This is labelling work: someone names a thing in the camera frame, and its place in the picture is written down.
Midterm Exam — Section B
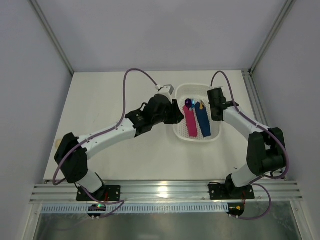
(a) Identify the purple metal spoon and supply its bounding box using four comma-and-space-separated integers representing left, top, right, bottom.
185, 98, 193, 108

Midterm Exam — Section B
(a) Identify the white perforated plastic basket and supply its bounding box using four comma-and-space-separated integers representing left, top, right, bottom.
173, 83, 221, 143

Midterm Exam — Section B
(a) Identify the pink paper napkin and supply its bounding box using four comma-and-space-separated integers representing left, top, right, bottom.
183, 105, 198, 137

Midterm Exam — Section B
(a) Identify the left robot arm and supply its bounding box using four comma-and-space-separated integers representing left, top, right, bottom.
54, 94, 184, 202

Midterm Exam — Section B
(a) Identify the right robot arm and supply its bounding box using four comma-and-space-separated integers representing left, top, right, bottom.
207, 88, 287, 200

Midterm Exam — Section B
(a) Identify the blue packet in basket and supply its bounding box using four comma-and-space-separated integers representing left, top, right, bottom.
195, 101, 211, 138

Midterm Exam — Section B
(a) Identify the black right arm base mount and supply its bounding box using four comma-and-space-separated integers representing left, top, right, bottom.
207, 182, 255, 200

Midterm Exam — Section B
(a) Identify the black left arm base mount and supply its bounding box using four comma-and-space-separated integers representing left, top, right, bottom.
76, 185, 121, 202

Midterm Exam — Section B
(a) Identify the aluminium frame rail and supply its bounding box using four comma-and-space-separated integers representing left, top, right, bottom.
29, 180, 303, 204

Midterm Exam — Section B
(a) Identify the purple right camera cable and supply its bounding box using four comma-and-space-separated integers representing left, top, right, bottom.
210, 70, 290, 220

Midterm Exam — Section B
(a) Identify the slotted cable duct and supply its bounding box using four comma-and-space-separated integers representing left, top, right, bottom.
40, 202, 229, 214

